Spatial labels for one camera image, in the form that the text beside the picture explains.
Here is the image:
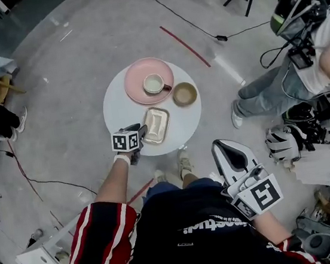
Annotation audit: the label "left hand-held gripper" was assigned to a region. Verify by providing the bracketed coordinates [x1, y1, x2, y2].
[109, 122, 154, 169]

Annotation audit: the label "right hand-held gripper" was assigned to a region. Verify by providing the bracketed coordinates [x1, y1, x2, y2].
[209, 132, 286, 226]

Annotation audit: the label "metal rectangular container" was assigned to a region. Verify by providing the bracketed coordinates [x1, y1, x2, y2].
[138, 104, 174, 147]

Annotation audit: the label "person's left forearm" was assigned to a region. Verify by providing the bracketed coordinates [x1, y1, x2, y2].
[89, 152, 137, 210]

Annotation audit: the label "person's right forearm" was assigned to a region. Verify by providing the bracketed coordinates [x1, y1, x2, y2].
[249, 201, 295, 250]

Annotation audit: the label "white wrist bandage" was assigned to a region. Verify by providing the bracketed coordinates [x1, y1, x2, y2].
[112, 152, 132, 168]

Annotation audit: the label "white round table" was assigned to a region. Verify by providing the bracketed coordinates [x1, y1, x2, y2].
[97, 55, 208, 163]

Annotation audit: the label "person's left shoe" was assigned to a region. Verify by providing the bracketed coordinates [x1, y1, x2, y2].
[152, 168, 169, 185]

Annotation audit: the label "person's right shoe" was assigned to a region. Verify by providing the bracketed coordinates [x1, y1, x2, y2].
[175, 147, 194, 174]

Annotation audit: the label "white and maroon mug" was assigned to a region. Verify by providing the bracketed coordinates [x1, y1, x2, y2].
[141, 71, 173, 96]

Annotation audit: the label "pink plate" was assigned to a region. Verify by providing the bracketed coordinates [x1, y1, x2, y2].
[121, 54, 178, 108]

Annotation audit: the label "brown bowl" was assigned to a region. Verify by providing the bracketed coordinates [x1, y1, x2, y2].
[171, 80, 199, 108]

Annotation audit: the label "short red floor tape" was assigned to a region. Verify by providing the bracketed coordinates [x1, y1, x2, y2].
[123, 178, 158, 206]

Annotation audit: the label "person's blue shorts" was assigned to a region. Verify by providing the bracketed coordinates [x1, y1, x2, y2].
[143, 172, 223, 199]

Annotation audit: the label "black equipment pile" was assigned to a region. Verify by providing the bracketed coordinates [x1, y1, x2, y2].
[280, 98, 330, 155]

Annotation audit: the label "white paper sheet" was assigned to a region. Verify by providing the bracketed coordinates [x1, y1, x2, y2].
[289, 140, 330, 193]

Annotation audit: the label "person's black striped top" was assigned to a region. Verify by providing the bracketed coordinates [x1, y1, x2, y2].
[56, 163, 323, 264]

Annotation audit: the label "long red floor tape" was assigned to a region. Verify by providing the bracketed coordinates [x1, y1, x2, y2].
[159, 20, 212, 74]

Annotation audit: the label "grey headset device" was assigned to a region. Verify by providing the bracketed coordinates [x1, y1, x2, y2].
[292, 212, 330, 264]

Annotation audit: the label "yellow wooden stool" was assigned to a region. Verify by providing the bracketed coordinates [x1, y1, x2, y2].
[0, 71, 28, 105]

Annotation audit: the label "white cabinet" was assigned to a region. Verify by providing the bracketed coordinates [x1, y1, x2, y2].
[11, 214, 88, 264]

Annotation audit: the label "thin black floor cable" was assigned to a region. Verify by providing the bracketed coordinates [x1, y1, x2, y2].
[0, 134, 98, 209]

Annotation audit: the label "black floor cable with adapter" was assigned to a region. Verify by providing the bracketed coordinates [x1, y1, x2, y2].
[135, 0, 274, 53]

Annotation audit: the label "red floor cable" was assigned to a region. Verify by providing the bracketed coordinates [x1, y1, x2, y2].
[5, 135, 44, 206]

